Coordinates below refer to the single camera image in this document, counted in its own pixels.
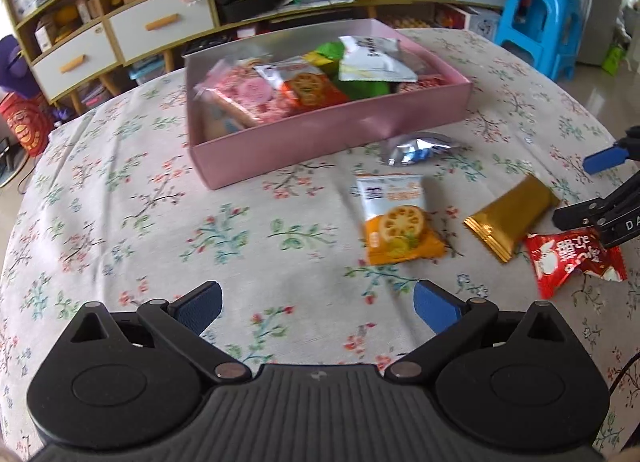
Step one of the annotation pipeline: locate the green packaging bag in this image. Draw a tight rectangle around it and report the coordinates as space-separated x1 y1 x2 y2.
601 43 629 76

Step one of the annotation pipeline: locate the blue plastic stool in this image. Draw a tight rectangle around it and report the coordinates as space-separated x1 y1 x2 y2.
496 0 584 82

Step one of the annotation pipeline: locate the gold snack packet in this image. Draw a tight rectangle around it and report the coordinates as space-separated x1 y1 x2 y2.
461 173 562 264

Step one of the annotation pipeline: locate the red rabbit print snack packet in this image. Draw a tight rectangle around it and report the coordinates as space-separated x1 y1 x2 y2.
524 226 629 301

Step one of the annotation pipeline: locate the wooden cabinet with white drawers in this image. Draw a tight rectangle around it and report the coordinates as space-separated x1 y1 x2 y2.
0 0 520 103

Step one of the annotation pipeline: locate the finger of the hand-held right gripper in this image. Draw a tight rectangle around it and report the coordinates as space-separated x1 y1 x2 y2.
552 177 640 249
582 126 640 176

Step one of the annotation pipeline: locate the pink cardboard box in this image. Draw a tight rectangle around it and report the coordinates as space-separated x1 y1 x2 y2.
181 18 474 191

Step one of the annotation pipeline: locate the red printed bag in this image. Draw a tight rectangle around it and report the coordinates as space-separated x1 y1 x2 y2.
0 93 54 159

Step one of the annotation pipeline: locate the blue white snack packet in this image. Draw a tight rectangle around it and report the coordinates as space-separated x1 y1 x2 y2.
202 102 248 140

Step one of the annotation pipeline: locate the orange lotus root snack packet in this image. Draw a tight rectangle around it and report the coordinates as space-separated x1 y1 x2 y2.
255 60 351 115
355 173 447 266

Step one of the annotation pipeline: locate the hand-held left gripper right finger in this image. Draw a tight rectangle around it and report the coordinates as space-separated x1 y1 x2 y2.
384 280 584 384

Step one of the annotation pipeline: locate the silver snack packet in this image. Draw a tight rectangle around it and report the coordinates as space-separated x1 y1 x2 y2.
379 133 464 169

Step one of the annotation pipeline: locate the green snack packet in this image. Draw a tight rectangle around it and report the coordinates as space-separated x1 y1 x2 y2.
314 40 392 98

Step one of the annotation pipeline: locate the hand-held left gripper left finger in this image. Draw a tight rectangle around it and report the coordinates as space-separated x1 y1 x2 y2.
52 280 251 384

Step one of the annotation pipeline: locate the grey appliance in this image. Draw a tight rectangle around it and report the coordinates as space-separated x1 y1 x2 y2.
575 0 627 66

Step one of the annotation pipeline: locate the pink clear snack packet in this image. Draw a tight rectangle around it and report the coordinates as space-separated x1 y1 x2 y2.
194 58 296 129

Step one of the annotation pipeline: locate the purple plush toy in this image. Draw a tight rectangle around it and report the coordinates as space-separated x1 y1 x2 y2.
0 34 42 98

